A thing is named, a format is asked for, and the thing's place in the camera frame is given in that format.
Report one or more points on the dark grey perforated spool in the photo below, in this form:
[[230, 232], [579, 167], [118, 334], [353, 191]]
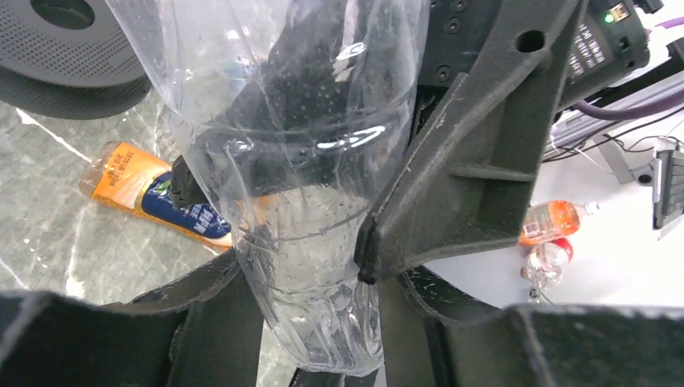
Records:
[[68, 60]]

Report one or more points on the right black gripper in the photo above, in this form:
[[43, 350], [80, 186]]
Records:
[[465, 182]]

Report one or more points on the orange bottle outside table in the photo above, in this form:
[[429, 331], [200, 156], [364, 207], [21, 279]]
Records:
[[554, 220]]

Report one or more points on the large orange blue-label bottle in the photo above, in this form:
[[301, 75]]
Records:
[[139, 183]]

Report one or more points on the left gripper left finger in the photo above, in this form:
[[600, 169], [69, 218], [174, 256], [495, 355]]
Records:
[[203, 329]]

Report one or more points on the clear plastic bottle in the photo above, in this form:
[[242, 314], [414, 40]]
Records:
[[296, 248]]

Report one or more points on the black keyboard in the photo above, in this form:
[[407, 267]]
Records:
[[667, 188]]

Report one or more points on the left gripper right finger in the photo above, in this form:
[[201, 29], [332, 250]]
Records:
[[435, 335]]

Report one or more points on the clear red-label bottle outside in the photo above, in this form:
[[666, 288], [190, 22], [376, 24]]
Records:
[[545, 263]]

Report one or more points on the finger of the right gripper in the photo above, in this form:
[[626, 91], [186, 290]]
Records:
[[285, 121]]

